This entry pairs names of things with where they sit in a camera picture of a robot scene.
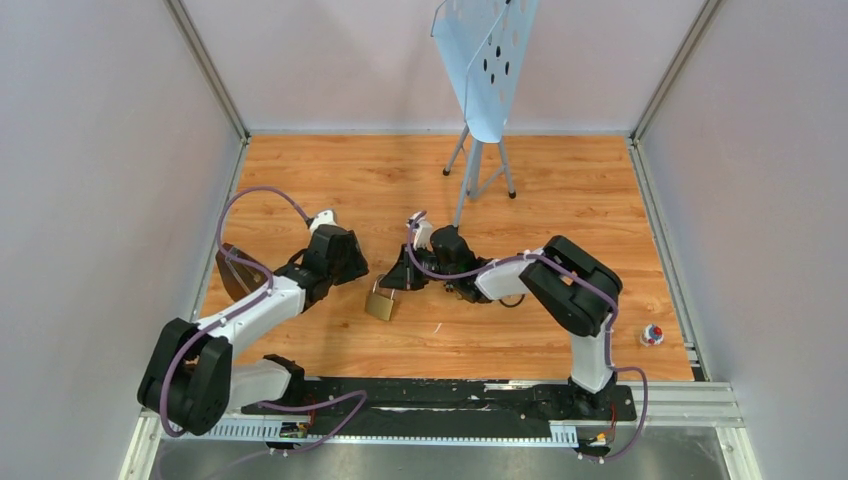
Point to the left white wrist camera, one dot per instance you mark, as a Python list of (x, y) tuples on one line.
[(324, 217)]

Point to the aluminium frame post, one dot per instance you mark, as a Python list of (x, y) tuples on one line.
[(206, 64)]

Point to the white slotted cable duct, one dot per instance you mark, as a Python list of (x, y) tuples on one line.
[(411, 427)]

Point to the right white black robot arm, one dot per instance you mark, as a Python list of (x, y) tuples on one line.
[(575, 289)]

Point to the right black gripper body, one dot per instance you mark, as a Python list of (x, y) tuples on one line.
[(431, 262)]

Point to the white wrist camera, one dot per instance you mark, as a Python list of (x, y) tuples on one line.
[(419, 230), (324, 217)]

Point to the small colourful figurine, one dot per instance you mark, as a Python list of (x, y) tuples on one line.
[(652, 335)]

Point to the large brass padlock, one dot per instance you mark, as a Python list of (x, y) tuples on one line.
[(378, 304)]

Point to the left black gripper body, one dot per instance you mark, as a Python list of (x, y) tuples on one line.
[(352, 264)]

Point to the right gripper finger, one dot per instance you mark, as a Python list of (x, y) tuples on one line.
[(416, 279), (401, 274)]

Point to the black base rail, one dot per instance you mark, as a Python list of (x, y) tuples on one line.
[(544, 401)]

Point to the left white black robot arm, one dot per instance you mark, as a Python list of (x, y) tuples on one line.
[(191, 379)]

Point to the light blue music stand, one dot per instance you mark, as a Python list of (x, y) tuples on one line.
[(482, 45)]

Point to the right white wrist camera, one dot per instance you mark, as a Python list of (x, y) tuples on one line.
[(419, 230)]

